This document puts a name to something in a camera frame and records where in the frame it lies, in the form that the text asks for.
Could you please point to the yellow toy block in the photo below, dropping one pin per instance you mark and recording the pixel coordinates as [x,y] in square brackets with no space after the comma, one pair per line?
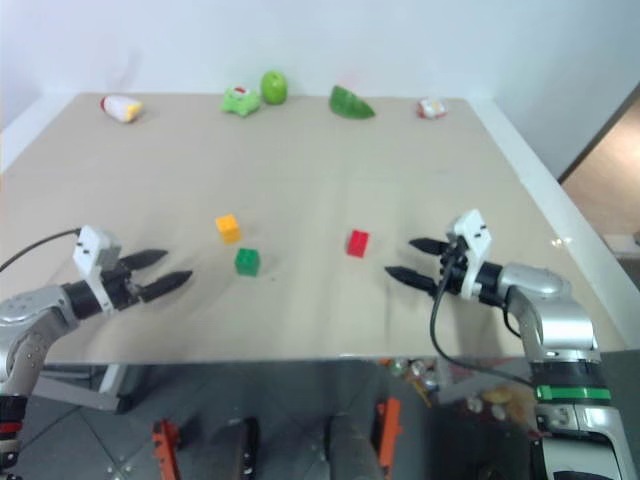
[228,229]

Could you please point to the dark rounded shape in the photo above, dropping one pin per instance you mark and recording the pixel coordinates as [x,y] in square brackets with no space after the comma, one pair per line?
[251,447]

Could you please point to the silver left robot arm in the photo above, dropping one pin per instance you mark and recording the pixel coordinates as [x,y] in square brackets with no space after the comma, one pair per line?
[35,310]

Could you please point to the white red yellow toy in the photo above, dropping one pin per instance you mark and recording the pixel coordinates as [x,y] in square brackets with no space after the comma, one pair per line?
[120,107]

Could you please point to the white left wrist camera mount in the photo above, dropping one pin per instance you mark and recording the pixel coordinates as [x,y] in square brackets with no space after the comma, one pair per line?
[90,250]

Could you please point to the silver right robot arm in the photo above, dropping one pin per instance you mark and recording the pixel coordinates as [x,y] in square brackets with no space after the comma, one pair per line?
[560,320]

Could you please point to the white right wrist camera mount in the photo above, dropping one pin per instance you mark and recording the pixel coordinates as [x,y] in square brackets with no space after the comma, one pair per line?
[475,235]

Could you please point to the red white snack packet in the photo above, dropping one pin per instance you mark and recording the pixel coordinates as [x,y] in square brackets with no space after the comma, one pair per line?
[431,108]

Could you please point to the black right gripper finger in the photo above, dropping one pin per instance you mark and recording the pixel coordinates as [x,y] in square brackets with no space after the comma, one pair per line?
[412,277]
[427,245]

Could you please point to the grey metal table frame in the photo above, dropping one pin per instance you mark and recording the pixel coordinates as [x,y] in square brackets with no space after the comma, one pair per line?
[80,392]

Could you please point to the green apple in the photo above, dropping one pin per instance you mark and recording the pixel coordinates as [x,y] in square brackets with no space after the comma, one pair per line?
[274,87]

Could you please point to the red toy block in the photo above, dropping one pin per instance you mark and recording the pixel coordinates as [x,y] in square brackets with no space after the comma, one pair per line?
[358,243]

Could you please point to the green toy block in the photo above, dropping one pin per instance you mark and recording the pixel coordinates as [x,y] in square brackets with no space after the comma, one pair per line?
[248,262]

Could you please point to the green plush toy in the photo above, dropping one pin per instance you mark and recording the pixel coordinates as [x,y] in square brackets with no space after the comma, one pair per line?
[240,102]

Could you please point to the orange clamp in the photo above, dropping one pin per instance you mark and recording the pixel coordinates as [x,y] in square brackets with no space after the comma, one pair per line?
[390,430]
[167,445]

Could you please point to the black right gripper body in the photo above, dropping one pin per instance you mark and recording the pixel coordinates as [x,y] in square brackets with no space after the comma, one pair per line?
[455,277]

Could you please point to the tan potato toy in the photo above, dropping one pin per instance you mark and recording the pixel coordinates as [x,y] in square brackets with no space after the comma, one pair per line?
[497,395]

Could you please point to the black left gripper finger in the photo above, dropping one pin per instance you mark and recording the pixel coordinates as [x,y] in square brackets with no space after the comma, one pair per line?
[167,282]
[145,256]

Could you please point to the green watermelon slice toy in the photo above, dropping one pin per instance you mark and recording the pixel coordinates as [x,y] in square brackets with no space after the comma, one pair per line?
[347,105]

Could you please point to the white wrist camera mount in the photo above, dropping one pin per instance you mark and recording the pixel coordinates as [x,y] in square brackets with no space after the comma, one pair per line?
[475,235]
[90,250]

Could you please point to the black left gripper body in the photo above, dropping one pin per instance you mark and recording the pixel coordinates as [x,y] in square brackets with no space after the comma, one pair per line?
[122,287]

